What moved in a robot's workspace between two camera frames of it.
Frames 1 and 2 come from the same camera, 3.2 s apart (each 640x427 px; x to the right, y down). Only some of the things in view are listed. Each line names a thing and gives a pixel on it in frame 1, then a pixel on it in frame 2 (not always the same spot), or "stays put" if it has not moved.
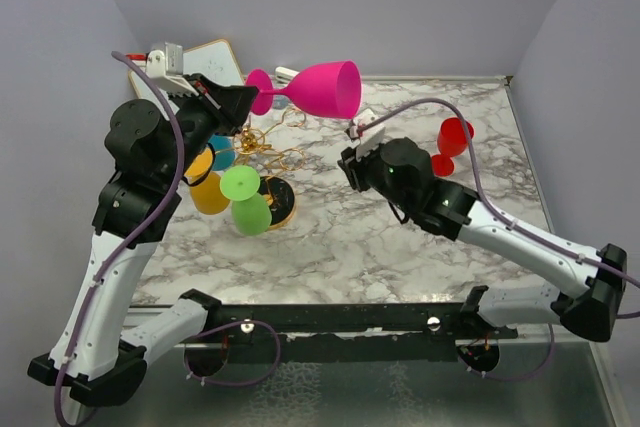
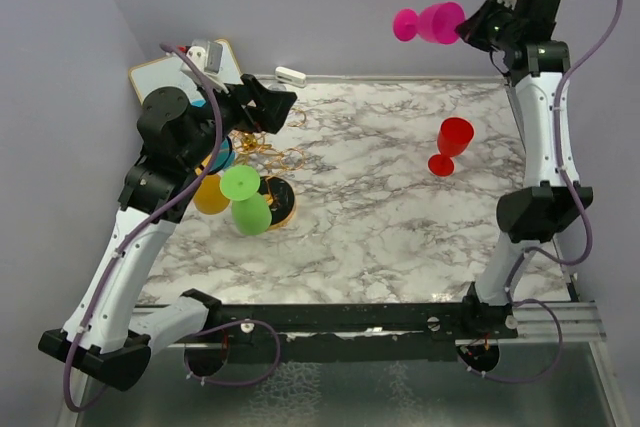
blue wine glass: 224,152 stays put
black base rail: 325,331 stays put
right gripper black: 355,168 to 471,29
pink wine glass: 333,89 to 434,23
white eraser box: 284,75 stays put
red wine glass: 451,140 stays put
